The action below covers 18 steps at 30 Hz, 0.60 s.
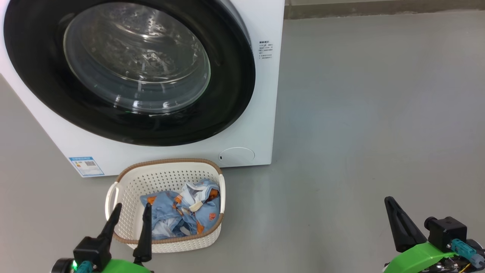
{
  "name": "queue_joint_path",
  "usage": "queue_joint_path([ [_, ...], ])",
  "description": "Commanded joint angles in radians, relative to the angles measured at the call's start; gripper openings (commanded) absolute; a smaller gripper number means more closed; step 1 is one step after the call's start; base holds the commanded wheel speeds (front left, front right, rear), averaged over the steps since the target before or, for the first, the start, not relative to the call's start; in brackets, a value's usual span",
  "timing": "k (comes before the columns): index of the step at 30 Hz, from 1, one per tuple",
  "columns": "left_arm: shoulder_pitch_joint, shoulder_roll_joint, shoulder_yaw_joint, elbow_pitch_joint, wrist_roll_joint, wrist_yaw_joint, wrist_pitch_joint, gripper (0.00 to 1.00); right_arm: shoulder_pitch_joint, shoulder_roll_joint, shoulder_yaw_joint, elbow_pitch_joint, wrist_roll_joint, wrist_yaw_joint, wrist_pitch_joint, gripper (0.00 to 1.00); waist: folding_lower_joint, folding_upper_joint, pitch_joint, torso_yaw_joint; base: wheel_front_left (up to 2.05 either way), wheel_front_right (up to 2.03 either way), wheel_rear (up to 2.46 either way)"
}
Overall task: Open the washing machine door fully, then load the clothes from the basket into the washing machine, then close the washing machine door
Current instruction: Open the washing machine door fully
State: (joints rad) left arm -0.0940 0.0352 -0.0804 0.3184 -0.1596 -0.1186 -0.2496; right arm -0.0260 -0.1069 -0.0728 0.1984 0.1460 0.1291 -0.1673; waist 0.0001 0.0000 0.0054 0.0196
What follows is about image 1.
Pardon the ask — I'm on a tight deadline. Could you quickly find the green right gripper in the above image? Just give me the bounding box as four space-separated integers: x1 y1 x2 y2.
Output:
383 196 485 273

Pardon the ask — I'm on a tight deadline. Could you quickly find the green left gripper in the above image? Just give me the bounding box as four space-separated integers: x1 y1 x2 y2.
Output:
51 203 154 273

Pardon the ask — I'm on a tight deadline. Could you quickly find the blue orange-print garment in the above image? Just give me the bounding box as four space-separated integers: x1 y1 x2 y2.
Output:
140 179 221 240

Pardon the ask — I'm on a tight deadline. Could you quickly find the black round glass washer door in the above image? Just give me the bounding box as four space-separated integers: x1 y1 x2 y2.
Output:
4 0 256 147

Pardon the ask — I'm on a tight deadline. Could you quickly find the cream perforated laundry basket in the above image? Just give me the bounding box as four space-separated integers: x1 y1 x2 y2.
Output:
105 158 226 254

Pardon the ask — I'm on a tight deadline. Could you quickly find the white front-load washing machine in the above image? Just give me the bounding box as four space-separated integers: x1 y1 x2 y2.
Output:
0 0 285 178

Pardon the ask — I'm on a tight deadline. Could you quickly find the blue energy label sticker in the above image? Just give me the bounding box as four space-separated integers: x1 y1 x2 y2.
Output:
69 156 105 177

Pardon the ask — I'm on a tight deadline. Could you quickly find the round white filter cover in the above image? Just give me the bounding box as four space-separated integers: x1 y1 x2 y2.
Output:
219 147 255 167

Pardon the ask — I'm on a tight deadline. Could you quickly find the small printed text label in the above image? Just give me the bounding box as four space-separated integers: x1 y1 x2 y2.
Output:
259 41 274 60

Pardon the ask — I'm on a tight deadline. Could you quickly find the teal right camera connector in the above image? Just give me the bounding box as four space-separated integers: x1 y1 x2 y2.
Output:
451 239 485 267

